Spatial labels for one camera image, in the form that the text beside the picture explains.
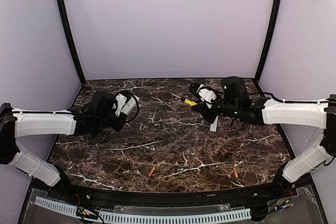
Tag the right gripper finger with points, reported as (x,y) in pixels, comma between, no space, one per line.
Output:
(210,117)
(202,108)

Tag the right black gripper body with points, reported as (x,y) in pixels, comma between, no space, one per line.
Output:
(220,106)

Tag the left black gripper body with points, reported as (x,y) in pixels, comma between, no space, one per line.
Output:
(115,120)

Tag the white battery cover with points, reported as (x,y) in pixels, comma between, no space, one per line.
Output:
(213,126)

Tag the yellow handled screwdriver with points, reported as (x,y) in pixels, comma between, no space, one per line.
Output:
(188,102)

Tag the orange battery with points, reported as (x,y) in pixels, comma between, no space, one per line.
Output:
(235,172)
(151,172)

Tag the white remote control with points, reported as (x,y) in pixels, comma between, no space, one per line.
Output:
(130,105)

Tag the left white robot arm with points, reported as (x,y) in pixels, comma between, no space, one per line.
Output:
(105,110)

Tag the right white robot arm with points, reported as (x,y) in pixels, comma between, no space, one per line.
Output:
(266,109)

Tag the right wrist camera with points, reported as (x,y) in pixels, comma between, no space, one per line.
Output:
(204,93)

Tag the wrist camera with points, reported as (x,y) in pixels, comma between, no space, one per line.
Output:
(122,98)
(204,93)

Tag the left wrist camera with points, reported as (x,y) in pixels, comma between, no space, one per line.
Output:
(122,98)

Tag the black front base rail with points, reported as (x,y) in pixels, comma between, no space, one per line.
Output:
(245,196)

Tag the white slotted cable duct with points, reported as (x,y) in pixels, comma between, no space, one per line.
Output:
(131,214)

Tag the right black frame post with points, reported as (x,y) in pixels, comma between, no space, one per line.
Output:
(268,39)

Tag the black frame post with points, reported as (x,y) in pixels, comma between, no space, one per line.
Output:
(70,40)
(268,39)

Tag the left black frame post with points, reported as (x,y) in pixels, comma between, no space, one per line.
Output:
(70,40)

